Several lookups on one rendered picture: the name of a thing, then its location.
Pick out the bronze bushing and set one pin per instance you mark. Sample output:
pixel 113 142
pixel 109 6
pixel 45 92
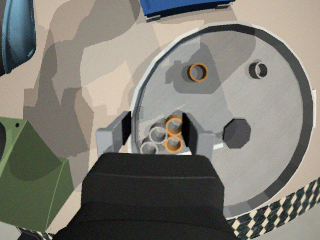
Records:
pixel 204 69
pixel 175 148
pixel 173 132

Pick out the blue plastic crate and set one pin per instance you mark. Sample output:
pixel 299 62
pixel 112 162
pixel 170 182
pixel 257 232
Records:
pixel 157 7

